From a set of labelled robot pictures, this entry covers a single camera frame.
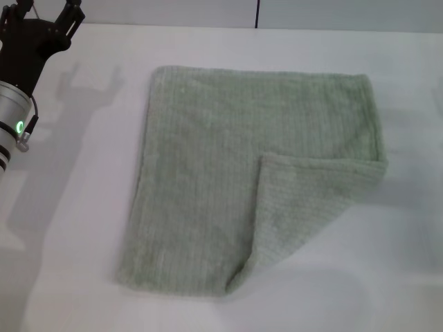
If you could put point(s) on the light green ribbed towel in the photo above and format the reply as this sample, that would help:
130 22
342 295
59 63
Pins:
207 155

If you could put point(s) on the dark vertical wall strip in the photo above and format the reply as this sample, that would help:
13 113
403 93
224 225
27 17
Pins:
256 14

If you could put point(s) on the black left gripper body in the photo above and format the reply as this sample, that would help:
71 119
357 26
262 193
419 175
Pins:
31 48

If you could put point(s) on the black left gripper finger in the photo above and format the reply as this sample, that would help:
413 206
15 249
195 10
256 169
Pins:
71 20
10 14

